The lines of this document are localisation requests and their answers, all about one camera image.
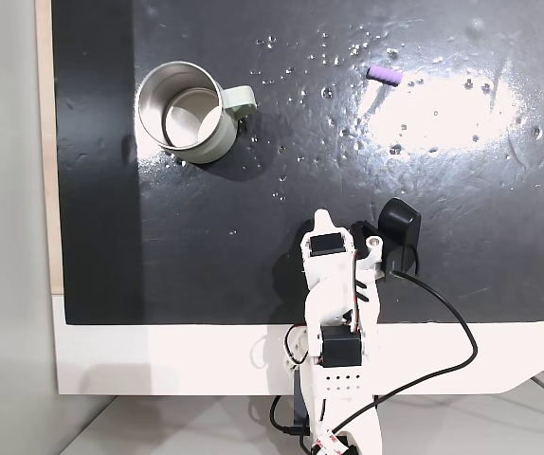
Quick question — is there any purple ribbed pen grip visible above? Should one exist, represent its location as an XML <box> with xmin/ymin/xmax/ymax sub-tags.
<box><xmin>366</xmin><ymin>64</ymin><xmax>404</xmax><ymax>88</ymax></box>

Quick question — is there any black table mat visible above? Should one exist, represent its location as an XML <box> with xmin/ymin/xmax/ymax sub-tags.
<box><xmin>50</xmin><ymin>0</ymin><xmax>544</xmax><ymax>328</ymax></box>

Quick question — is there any sage green steel mug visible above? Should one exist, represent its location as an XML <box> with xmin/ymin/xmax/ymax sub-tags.
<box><xmin>135</xmin><ymin>61</ymin><xmax>259</xmax><ymax>166</ymax></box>

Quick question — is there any black camera with mount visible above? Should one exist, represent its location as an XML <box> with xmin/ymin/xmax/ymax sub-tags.
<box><xmin>350</xmin><ymin>197</ymin><xmax>423</xmax><ymax>284</ymax></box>

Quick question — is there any red white servo wire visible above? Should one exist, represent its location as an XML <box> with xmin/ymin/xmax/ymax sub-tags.
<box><xmin>346</xmin><ymin>250</ymin><xmax>369</xmax><ymax>334</ymax></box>

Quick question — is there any black camera cable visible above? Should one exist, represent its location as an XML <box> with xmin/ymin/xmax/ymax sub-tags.
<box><xmin>269</xmin><ymin>268</ymin><xmax>481</xmax><ymax>440</ymax></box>

